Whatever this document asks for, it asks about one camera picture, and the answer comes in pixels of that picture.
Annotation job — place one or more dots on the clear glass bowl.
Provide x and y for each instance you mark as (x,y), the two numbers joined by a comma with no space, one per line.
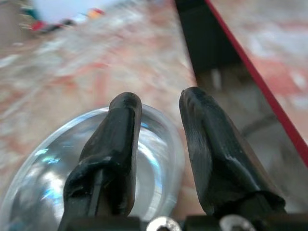
(48,178)

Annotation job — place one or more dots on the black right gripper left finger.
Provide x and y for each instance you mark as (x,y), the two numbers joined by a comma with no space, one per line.
(110,154)

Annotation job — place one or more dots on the glass table with red edge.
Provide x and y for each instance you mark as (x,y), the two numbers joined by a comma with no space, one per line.
(262,115)

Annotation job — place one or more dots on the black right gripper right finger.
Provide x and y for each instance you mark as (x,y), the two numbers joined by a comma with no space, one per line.
(216,154)

